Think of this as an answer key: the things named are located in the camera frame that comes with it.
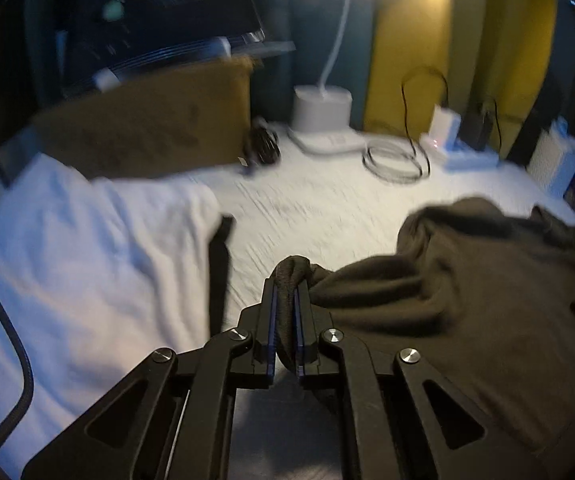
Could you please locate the dark brown printed t-shirt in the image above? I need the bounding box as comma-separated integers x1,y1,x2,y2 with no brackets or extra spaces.
272,197,575,480

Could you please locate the brown cardboard box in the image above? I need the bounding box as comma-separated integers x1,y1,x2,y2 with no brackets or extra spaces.
32,55,254,181

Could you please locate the yellow curtain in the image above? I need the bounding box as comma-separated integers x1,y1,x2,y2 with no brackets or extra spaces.
365,0,559,157

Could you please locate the white folded cloth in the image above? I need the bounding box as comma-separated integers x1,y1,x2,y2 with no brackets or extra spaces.
0,152,224,476

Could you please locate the small black cable bundle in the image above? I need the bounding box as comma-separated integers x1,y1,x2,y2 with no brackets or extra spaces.
244,117,281,167

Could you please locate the white plastic basket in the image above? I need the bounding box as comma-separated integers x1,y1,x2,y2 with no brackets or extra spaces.
526,127,575,197

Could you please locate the teal curtain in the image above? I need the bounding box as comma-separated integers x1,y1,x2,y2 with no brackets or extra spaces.
247,0,384,131

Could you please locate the black coiled cable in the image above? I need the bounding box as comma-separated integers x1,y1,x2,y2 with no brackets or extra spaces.
362,67,451,182

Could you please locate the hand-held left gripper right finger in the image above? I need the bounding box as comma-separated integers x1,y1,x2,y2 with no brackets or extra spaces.
295,285,548,480

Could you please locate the white charger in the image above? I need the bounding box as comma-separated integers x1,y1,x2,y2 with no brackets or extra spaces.
430,105,461,148

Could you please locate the white desk lamp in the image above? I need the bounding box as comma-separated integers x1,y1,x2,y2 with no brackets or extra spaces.
287,0,428,155

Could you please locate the black tablet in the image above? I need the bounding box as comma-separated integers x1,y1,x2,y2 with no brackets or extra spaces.
57,0,268,86

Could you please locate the white power strip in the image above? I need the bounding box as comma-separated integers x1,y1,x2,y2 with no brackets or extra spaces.
420,132,499,171

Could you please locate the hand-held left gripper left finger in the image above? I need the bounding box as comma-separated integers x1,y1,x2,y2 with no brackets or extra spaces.
21,277,276,480

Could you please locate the black charger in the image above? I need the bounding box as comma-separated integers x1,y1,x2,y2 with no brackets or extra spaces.
462,102,494,151

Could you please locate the white tablet stand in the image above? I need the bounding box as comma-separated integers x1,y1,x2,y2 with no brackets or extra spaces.
92,37,233,92

